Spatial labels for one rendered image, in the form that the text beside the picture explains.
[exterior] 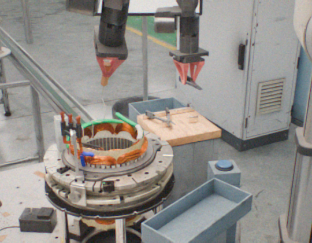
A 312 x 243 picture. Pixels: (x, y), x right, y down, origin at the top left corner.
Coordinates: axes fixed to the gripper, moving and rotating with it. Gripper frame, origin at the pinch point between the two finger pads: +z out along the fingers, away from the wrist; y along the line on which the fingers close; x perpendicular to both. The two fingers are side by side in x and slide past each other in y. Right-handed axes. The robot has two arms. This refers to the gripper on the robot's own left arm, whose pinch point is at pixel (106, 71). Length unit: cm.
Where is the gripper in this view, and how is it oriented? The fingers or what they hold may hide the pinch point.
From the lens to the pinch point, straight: 109.2
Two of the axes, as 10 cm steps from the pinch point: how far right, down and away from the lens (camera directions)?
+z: -1.8, 7.0, 6.9
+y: 1.8, 7.1, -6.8
